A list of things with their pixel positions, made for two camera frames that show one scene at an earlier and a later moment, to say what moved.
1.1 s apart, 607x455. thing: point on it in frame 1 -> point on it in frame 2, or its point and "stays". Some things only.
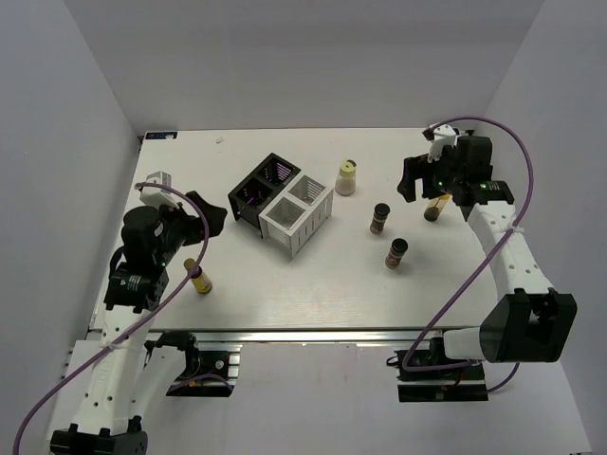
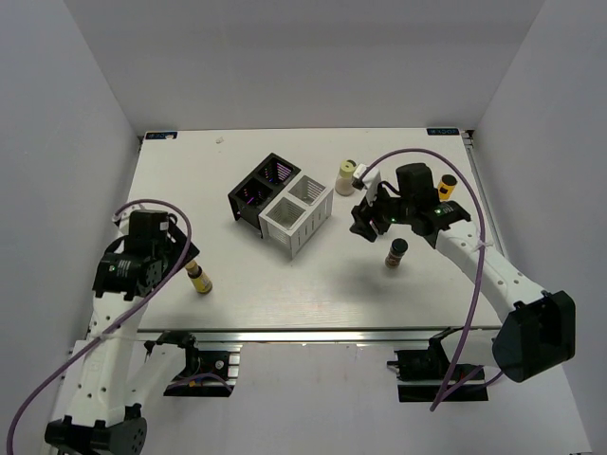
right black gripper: x=417 y=168 -> x=361 y=220
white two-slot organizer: x=290 y=223 stays
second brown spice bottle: x=398 y=246 stays
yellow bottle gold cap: x=200 y=280 stays
